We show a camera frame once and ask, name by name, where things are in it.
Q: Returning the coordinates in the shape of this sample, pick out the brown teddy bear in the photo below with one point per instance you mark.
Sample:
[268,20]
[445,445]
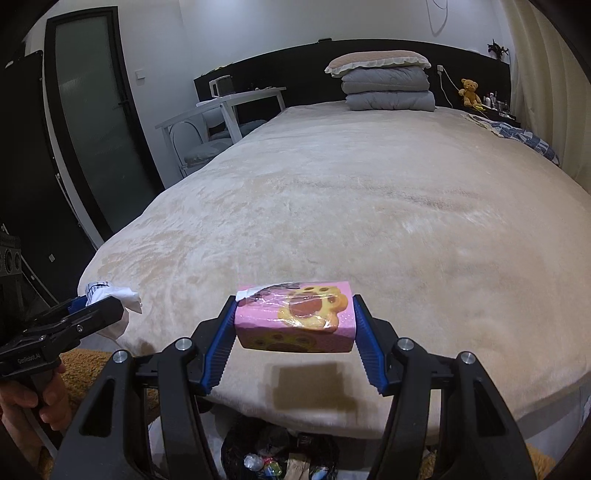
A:
[469,94]

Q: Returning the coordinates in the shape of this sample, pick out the folded grey quilt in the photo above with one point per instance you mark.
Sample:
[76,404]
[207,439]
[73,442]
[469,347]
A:
[400,88]

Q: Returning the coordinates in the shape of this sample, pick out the dark potted plant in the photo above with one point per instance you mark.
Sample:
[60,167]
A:
[498,51]

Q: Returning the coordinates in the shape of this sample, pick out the black trash bin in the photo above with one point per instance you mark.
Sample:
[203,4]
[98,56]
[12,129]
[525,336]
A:
[255,449]

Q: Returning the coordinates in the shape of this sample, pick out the blue patterned cloth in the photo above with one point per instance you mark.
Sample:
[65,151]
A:
[523,136]

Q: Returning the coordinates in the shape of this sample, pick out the black wardrobe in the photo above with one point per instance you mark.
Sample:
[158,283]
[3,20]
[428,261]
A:
[34,207]

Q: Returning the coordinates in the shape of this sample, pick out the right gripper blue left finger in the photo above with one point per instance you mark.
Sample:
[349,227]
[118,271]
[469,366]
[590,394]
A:
[218,341]

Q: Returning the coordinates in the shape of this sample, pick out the black tracking camera box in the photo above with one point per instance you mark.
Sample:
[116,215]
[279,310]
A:
[11,276]

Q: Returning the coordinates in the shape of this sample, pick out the beige frilled pillow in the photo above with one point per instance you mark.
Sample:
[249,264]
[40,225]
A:
[341,65]

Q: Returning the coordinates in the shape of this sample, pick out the beige bed blanket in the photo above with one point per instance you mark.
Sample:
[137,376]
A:
[463,240]

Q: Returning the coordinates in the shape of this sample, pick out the dark framed glass door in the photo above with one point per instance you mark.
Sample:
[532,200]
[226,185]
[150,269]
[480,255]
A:
[94,118]

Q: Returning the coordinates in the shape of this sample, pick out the chair with grey cushion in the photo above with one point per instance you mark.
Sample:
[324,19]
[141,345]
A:
[218,137]

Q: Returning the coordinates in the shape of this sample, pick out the black headboard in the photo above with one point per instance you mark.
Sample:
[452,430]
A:
[301,70]

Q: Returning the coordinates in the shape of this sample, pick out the white side table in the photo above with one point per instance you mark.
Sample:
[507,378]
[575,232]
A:
[193,138]

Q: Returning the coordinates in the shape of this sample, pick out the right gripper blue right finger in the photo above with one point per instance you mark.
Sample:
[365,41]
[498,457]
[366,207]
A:
[372,354]

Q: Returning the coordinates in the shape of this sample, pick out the cream curtain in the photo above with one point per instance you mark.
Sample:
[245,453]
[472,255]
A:
[551,93]

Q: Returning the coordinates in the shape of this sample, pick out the pink paw print pack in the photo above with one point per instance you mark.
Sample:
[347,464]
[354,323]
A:
[296,317]

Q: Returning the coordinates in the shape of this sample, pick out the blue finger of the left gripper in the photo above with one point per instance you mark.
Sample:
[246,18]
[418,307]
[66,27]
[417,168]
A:
[77,304]

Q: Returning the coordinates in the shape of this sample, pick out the left hand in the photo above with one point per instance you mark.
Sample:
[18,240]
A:
[15,399]

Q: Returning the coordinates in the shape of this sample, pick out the brown fuzzy sleeve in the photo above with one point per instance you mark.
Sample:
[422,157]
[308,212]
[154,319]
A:
[82,369]

